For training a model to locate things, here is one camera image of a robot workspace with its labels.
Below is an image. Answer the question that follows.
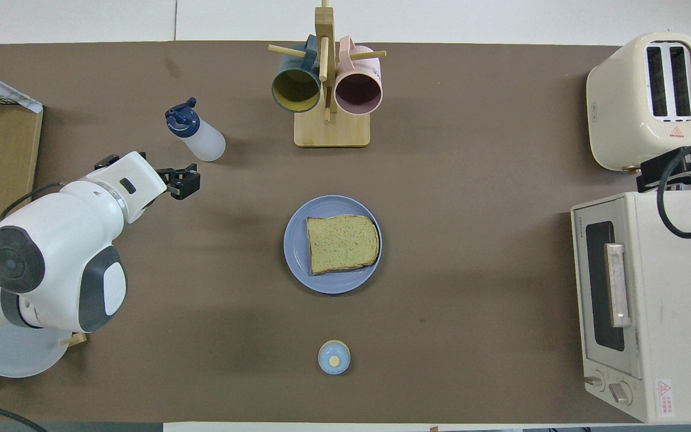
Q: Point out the brown table mat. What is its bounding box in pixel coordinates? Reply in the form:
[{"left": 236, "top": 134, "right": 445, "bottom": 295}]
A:
[{"left": 0, "top": 41, "right": 691, "bottom": 424}]

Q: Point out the wooden mug tree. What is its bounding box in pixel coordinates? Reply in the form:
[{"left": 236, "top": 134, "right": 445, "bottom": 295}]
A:
[{"left": 268, "top": 0, "right": 387, "bottom": 148}]

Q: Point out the small blue round cap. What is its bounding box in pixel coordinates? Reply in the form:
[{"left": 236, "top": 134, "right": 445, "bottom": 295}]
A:
[{"left": 318, "top": 340, "right": 351, "bottom": 376}]

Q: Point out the pink ribbed mug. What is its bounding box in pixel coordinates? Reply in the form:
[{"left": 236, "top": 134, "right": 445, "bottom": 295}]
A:
[{"left": 334, "top": 36, "right": 383, "bottom": 116}]

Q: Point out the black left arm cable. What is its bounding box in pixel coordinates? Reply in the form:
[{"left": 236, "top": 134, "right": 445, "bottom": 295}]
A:
[{"left": 0, "top": 182, "right": 68, "bottom": 253}]

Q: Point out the wooden plate rack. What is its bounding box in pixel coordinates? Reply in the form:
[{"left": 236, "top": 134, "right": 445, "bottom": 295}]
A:
[{"left": 0, "top": 332, "right": 88, "bottom": 377}]

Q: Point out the grey-blue plate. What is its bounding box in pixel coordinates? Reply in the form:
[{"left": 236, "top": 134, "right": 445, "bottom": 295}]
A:
[{"left": 0, "top": 324, "right": 71, "bottom": 379}]

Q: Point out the wooden shelf with wire basket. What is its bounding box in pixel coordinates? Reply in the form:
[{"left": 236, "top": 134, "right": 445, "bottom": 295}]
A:
[{"left": 0, "top": 78, "right": 44, "bottom": 241}]

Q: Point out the cream two-slot toaster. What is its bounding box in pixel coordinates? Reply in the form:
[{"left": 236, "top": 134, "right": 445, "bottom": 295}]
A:
[{"left": 585, "top": 31, "right": 691, "bottom": 173}]

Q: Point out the white checked cloth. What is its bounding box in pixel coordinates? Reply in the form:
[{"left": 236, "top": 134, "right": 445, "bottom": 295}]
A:
[{"left": 0, "top": 62, "right": 43, "bottom": 113}]

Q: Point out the translucent blue-capped squeeze bottle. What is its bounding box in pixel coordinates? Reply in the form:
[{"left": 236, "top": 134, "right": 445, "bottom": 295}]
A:
[{"left": 165, "top": 98, "right": 226, "bottom": 163}]

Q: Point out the toasted bread slice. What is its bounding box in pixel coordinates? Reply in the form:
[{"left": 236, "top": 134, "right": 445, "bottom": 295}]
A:
[{"left": 306, "top": 214, "right": 380, "bottom": 276}]

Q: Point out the dark teal mug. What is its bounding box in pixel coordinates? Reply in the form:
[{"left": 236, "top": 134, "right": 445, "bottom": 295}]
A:
[{"left": 271, "top": 34, "right": 322, "bottom": 113}]

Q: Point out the white toaster oven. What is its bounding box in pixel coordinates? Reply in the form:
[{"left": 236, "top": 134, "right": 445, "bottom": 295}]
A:
[{"left": 570, "top": 191, "right": 691, "bottom": 424}]

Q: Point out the blue round plate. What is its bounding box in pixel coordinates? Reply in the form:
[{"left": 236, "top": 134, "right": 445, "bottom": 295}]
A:
[{"left": 283, "top": 195, "right": 383, "bottom": 295}]

